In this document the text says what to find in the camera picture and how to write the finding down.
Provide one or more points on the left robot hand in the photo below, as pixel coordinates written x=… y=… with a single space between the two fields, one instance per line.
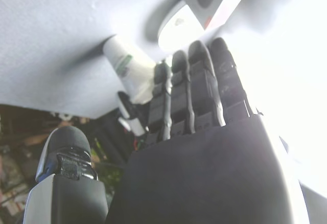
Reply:
x=199 y=178

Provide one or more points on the white lidded paper cup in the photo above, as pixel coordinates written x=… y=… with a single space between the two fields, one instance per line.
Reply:
x=130 y=73

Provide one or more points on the dark brown small box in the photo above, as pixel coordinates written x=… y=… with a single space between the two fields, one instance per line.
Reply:
x=224 y=1

